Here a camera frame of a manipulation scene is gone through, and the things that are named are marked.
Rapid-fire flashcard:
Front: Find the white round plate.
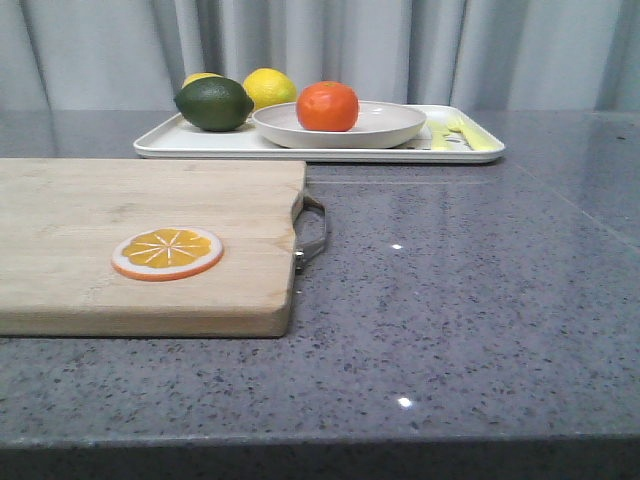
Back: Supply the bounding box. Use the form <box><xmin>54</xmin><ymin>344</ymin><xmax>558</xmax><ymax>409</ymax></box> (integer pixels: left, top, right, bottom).
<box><xmin>252</xmin><ymin>101</ymin><xmax>427</xmax><ymax>149</ymax></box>

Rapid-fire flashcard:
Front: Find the orange fruit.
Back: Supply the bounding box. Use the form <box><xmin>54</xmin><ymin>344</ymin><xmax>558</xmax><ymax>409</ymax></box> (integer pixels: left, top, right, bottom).
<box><xmin>296</xmin><ymin>81</ymin><xmax>359</xmax><ymax>132</ymax></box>

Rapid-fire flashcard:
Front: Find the white rectangular tray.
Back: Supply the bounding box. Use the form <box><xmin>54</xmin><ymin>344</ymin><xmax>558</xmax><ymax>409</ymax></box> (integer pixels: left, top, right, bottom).
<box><xmin>133</xmin><ymin>105</ymin><xmax>505</xmax><ymax>164</ymax></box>

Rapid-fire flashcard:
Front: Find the orange slice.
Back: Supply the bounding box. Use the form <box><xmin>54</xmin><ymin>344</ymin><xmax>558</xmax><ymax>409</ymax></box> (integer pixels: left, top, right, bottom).
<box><xmin>111</xmin><ymin>226</ymin><xmax>224</xmax><ymax>281</ymax></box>

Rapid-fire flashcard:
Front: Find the green lime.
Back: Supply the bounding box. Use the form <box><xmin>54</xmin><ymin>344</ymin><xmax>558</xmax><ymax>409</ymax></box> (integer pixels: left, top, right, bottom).
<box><xmin>174</xmin><ymin>77</ymin><xmax>254</xmax><ymax>132</ymax></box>

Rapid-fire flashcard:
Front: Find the yellow lemon behind lime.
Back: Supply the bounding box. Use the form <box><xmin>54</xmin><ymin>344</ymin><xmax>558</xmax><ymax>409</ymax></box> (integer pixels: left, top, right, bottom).
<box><xmin>182</xmin><ymin>72</ymin><xmax>221</xmax><ymax>87</ymax></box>

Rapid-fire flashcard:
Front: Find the wooden cutting board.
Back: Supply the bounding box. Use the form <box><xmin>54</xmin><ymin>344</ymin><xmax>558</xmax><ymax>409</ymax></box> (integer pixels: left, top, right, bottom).
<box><xmin>1</xmin><ymin>158</ymin><xmax>306</xmax><ymax>337</ymax></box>

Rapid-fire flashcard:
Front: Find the grey curtain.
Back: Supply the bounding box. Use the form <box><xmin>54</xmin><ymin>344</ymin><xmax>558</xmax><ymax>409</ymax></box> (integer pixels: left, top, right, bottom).
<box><xmin>1</xmin><ymin>1</ymin><xmax>639</xmax><ymax>111</ymax></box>

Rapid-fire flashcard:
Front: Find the metal cutting board handle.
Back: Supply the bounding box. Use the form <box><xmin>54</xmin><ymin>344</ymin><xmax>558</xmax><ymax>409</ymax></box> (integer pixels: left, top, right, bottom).
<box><xmin>293</xmin><ymin>193</ymin><xmax>329</xmax><ymax>274</ymax></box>

